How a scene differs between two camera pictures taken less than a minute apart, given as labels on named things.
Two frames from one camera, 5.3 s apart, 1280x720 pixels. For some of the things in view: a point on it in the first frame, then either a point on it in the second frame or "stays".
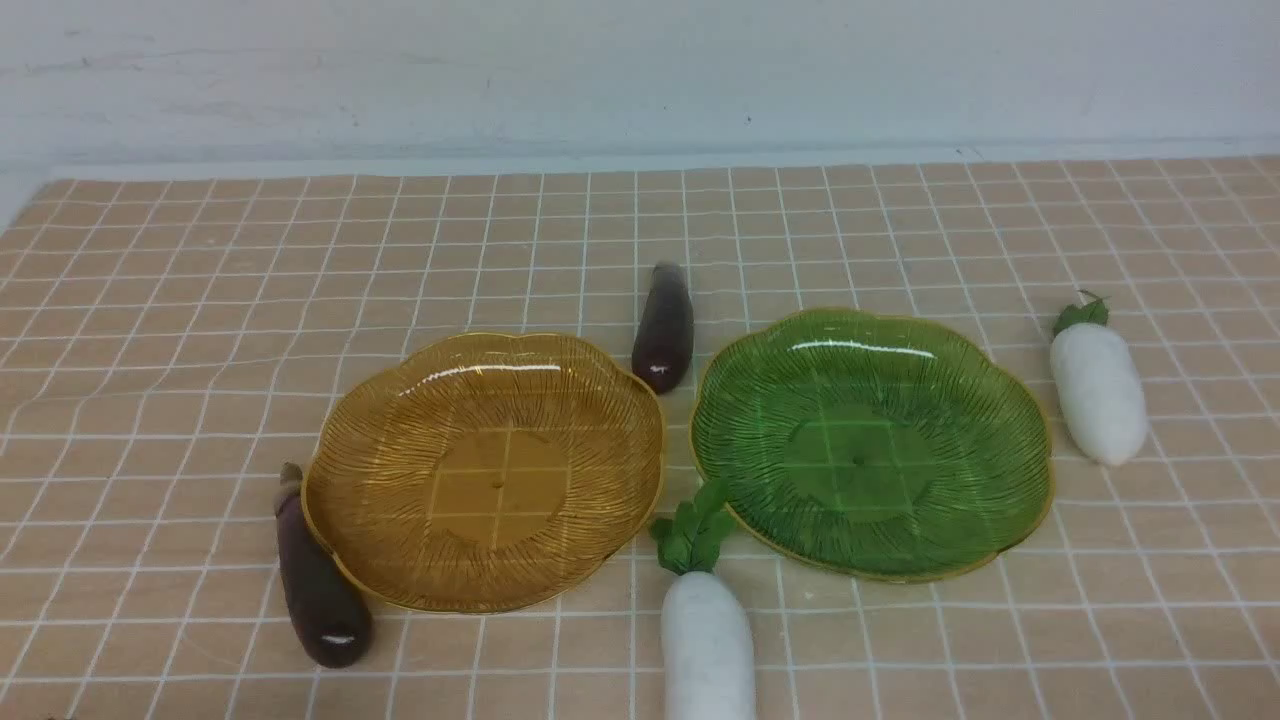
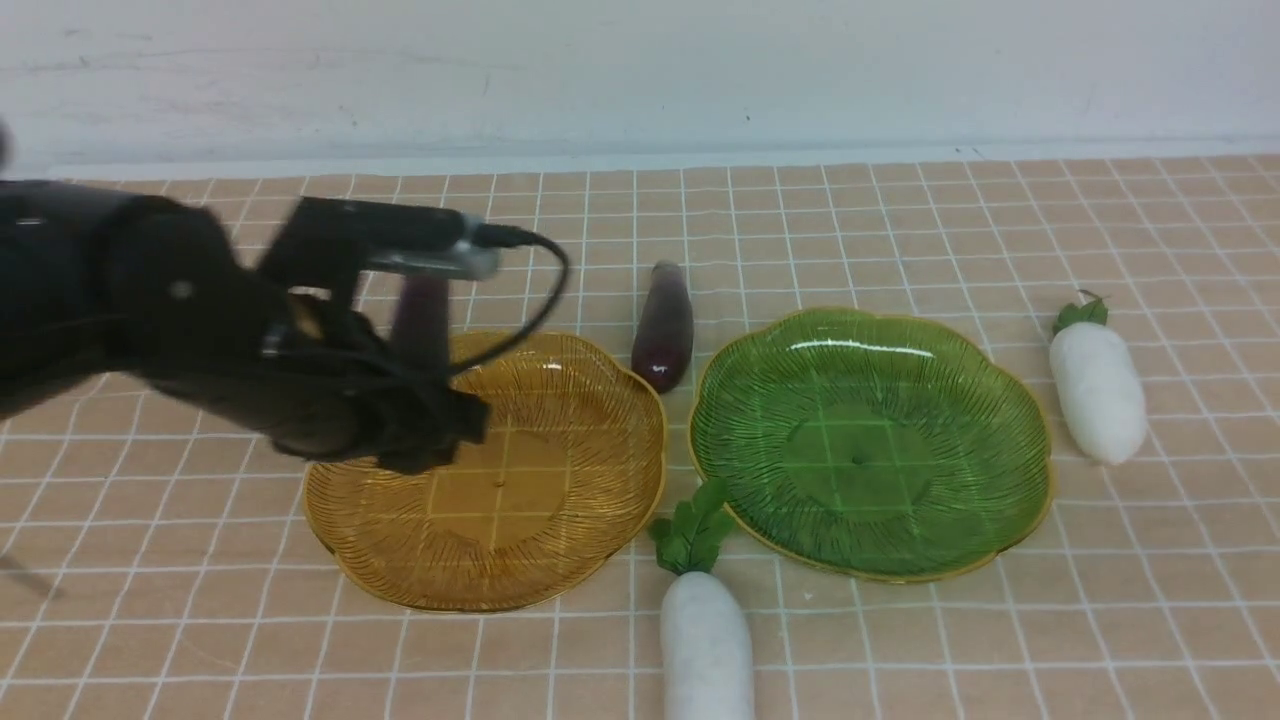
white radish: [1098, 384] stays
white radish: [707, 647] stays
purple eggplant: [333, 619] to [421, 339]
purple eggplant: [663, 342] stays
